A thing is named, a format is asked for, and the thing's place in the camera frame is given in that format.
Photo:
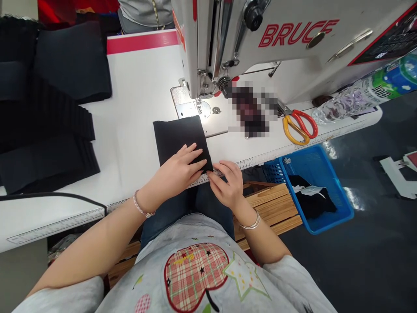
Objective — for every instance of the person's right hand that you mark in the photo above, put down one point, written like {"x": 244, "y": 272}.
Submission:
{"x": 229, "y": 187}

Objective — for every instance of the stack of black fabric pieces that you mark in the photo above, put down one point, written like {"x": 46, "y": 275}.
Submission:
{"x": 49, "y": 107}

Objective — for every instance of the person's legs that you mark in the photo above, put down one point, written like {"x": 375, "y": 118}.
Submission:
{"x": 169, "y": 215}

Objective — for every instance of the red and yellow scissors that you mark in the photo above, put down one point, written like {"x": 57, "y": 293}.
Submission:
{"x": 298, "y": 125}

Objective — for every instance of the pink-edged white table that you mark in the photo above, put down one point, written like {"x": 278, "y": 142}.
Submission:
{"x": 140, "y": 44}

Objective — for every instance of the black garment with white label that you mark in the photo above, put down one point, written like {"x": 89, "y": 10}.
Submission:
{"x": 312, "y": 202}

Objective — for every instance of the clear plastic water bottle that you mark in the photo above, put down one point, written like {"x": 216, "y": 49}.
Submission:
{"x": 368, "y": 91}

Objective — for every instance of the red cloth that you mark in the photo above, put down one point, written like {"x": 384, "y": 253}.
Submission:
{"x": 78, "y": 11}

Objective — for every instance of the small dark brown object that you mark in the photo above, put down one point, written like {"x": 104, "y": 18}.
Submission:
{"x": 322, "y": 100}

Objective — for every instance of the white metal stand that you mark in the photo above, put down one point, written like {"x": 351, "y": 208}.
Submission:
{"x": 400, "y": 176}

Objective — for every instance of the white industrial sewing machine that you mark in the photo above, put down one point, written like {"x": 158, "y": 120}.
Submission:
{"x": 293, "y": 42}

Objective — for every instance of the person's left hand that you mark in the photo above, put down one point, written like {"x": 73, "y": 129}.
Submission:
{"x": 177, "y": 169}

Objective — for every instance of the blue plastic basket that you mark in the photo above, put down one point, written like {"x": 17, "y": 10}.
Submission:
{"x": 329, "y": 221}

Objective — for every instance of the person's body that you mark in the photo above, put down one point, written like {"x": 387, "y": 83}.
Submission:
{"x": 195, "y": 277}

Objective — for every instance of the white ruler strip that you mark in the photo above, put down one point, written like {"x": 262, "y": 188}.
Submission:
{"x": 65, "y": 225}

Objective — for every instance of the wooden slatted bench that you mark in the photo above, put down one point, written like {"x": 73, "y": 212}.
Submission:
{"x": 273, "y": 202}

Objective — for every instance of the black rectangular fabric piece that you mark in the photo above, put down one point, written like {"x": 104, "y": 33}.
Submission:
{"x": 179, "y": 137}

